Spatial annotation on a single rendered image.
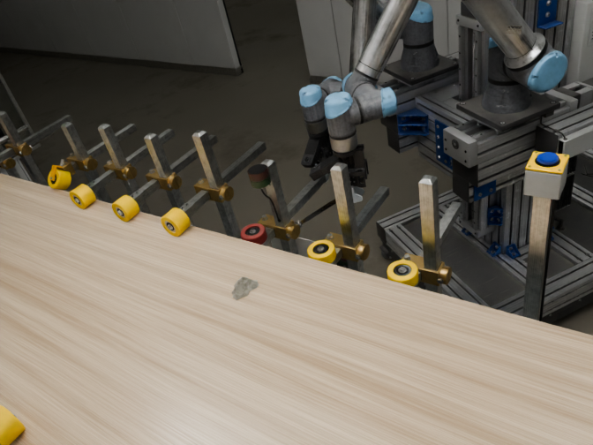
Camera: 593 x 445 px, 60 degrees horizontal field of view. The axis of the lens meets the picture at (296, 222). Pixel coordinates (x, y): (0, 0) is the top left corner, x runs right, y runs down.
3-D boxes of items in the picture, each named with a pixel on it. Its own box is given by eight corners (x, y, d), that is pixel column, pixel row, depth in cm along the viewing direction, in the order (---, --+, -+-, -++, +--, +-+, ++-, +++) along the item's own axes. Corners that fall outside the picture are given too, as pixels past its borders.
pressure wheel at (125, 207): (123, 190, 179) (140, 203, 178) (123, 204, 186) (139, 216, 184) (109, 199, 176) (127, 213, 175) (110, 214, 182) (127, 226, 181)
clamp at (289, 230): (268, 225, 176) (266, 214, 173) (302, 233, 169) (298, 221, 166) (259, 235, 172) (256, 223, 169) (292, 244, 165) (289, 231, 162)
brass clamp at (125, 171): (118, 169, 210) (113, 159, 207) (139, 174, 203) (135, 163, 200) (107, 177, 207) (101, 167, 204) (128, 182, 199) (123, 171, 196)
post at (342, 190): (357, 286, 168) (335, 160, 140) (367, 289, 166) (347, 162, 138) (352, 293, 166) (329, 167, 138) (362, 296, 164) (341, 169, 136)
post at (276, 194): (296, 273, 183) (265, 156, 155) (304, 275, 181) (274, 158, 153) (290, 279, 181) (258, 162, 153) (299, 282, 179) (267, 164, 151)
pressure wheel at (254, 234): (258, 246, 171) (250, 219, 165) (277, 252, 167) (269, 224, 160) (243, 262, 167) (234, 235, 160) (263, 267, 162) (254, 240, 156)
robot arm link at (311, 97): (326, 83, 172) (312, 94, 167) (331, 113, 178) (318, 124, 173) (307, 81, 176) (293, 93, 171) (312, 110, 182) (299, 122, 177)
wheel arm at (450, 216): (452, 210, 166) (452, 199, 164) (462, 212, 165) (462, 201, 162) (396, 302, 140) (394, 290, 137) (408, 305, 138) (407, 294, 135)
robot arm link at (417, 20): (426, 46, 192) (424, 8, 184) (394, 45, 199) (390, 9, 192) (439, 33, 199) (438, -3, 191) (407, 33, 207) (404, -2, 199)
